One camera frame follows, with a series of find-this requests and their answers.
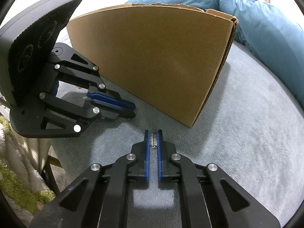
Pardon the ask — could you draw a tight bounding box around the grey plush bed blanket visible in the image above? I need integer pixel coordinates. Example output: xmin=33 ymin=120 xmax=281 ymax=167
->
xmin=51 ymin=42 xmax=303 ymax=225

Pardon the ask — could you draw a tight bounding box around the blue duvet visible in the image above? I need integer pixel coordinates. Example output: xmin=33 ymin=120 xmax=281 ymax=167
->
xmin=129 ymin=0 xmax=304 ymax=103

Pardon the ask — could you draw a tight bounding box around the brown cardboard box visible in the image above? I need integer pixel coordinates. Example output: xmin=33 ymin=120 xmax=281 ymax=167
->
xmin=67 ymin=3 xmax=238 ymax=127

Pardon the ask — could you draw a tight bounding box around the left fuzzy sleeve forearm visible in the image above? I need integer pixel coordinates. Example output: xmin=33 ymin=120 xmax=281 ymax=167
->
xmin=1 ymin=116 xmax=55 ymax=227

